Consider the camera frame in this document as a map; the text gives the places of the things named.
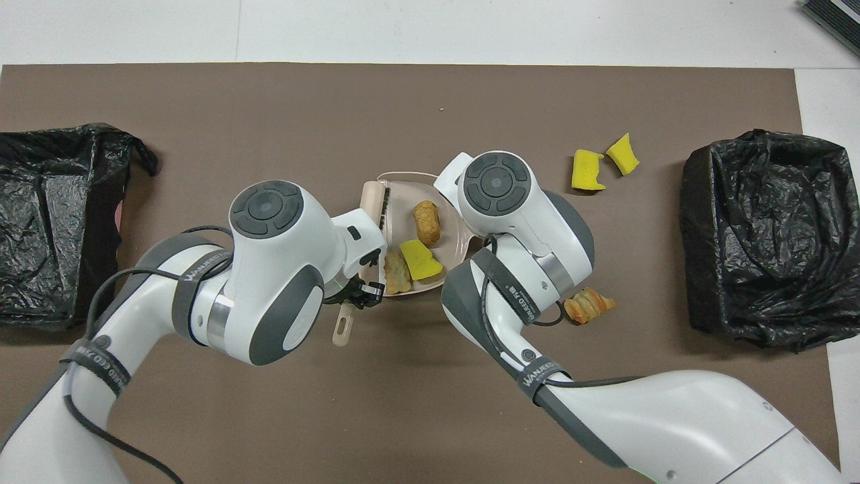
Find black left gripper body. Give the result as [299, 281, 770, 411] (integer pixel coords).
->
[325, 272, 367, 310]

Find pale croissant chunk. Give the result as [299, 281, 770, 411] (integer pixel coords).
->
[384, 247, 412, 295]

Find yellow sponge green backing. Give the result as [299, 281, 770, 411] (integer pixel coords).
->
[399, 240, 444, 282]

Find brown bread roll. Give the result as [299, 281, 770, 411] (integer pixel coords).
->
[413, 200, 442, 246]

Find beige hand brush black bristles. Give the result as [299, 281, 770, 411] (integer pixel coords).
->
[332, 180, 393, 348]

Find beige plastic dustpan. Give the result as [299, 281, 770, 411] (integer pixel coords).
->
[359, 172, 474, 296]

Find striped croissant piece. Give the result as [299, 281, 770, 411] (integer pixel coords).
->
[563, 288, 617, 325]

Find notched yellow sponge piece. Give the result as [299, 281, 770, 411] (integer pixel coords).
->
[571, 149, 607, 192]

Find yellow sponge wedge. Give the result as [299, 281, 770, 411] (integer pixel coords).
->
[606, 132, 640, 176]

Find black bag lined bin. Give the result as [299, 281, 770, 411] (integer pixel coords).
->
[679, 129, 860, 352]
[0, 122, 160, 330]

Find brown table mat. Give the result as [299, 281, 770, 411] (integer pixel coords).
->
[0, 63, 841, 484]

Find dark ribbed panel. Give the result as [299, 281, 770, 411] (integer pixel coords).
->
[800, 0, 860, 58]

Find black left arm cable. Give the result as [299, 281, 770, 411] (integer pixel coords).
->
[64, 225, 236, 484]

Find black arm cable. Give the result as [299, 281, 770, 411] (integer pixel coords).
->
[480, 235, 646, 391]
[64, 225, 236, 484]

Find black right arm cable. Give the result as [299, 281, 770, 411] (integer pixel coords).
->
[480, 235, 646, 391]

